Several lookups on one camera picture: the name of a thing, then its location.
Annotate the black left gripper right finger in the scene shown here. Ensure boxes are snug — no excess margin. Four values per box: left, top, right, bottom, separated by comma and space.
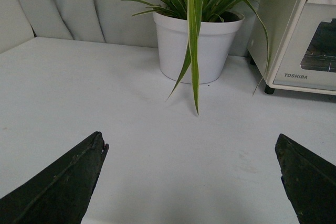
275, 134, 335, 223

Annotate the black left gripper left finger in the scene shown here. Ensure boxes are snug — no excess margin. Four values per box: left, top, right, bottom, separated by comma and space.
1, 132, 109, 223

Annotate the white Toshiba toaster oven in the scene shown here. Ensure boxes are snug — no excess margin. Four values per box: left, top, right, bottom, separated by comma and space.
248, 0, 335, 95

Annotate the white plastic flower pot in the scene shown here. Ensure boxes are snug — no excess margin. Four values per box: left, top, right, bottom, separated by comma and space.
153, 11, 245, 84

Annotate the pale grey curtain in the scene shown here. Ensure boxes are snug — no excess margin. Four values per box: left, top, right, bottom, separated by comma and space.
0, 0, 263, 57

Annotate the metal oven wire rack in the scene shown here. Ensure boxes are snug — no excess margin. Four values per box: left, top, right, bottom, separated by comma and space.
300, 53, 335, 72

